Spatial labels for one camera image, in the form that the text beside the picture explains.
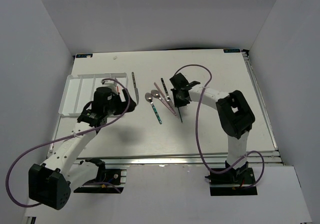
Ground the white divided plastic tray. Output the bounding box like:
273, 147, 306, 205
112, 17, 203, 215
59, 73, 128, 117

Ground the black handled fork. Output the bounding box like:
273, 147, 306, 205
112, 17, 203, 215
160, 78, 175, 109

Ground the teal chopstick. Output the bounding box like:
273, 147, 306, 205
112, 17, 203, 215
177, 107, 183, 123

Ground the blue table label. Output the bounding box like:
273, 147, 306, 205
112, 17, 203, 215
75, 53, 93, 58
223, 49, 241, 53

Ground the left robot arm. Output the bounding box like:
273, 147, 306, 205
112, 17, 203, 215
28, 87, 137, 210

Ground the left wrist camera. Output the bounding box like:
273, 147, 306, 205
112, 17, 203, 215
101, 79, 117, 92

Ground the teal handled spoon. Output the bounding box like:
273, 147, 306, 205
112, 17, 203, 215
145, 92, 162, 124

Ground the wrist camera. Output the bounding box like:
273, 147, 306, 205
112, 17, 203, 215
101, 79, 117, 92
173, 73, 185, 79

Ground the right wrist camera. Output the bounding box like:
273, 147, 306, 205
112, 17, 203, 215
173, 73, 185, 79

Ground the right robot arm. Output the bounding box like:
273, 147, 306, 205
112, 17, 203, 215
169, 73, 256, 183

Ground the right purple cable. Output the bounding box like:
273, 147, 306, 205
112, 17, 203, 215
174, 64, 265, 190

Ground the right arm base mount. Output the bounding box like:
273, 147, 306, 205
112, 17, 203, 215
205, 167, 258, 196

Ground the black handled table knife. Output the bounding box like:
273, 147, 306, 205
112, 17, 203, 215
131, 72, 140, 105

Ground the pink handled spoon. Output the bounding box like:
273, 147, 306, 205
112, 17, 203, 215
151, 90, 177, 116

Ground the left blue table label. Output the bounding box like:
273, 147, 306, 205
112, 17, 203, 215
75, 53, 93, 58

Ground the right blue table label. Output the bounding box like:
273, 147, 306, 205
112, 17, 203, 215
223, 49, 241, 53

